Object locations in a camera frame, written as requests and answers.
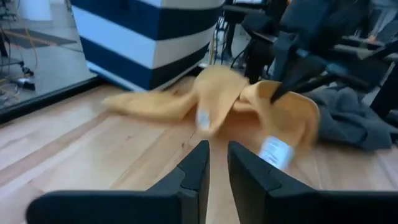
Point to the black aluminium table frame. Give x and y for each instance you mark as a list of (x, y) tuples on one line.
[(46, 101)]

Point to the navy white striped fabric basket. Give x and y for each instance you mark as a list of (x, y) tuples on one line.
[(140, 40)]

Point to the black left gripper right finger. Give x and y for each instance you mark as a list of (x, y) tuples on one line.
[(295, 205)]

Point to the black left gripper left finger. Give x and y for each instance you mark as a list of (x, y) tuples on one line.
[(124, 207)]

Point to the grey towel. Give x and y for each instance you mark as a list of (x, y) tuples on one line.
[(348, 121)]

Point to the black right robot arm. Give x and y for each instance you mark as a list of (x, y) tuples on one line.
[(329, 15)]

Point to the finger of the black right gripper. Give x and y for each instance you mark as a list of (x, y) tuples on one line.
[(295, 76)]

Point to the yellow towel with white tags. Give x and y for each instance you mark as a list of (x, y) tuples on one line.
[(217, 99)]

